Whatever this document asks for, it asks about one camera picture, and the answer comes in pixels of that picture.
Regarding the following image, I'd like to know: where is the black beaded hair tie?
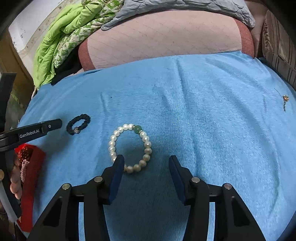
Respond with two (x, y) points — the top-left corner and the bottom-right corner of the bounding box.
(66, 113), (91, 136)

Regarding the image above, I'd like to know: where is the large white pearl bracelet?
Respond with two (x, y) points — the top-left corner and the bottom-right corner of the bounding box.
(108, 123), (153, 174)

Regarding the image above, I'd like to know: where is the red polka dot scrunchie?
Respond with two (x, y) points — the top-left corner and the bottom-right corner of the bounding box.
(18, 146), (33, 164)

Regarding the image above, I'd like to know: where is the red white plaid scrunchie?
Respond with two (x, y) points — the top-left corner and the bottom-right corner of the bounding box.
(20, 159), (30, 183)

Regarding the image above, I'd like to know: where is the red jewelry box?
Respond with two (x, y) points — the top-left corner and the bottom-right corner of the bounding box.
(15, 144), (46, 232)

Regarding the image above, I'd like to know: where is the person left hand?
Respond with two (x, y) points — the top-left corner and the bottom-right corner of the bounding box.
(10, 156), (22, 200)

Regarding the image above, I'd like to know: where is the wooden glass door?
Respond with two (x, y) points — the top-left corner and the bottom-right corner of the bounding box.
(1, 29), (34, 130)

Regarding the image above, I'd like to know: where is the blue towel cloth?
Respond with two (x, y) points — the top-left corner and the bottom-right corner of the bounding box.
(20, 52), (295, 240)

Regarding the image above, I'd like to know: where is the green quilted blanket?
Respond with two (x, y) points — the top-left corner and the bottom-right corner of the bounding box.
(33, 0), (124, 89)

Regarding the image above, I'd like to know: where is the small gold earring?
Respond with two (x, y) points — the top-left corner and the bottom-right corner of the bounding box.
(275, 89), (290, 112)

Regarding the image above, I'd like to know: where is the grey quilted pillow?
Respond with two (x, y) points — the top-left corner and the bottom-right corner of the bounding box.
(101, 0), (255, 31)

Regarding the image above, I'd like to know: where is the striped floral cushion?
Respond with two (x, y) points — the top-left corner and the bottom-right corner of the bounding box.
(262, 11), (295, 88)

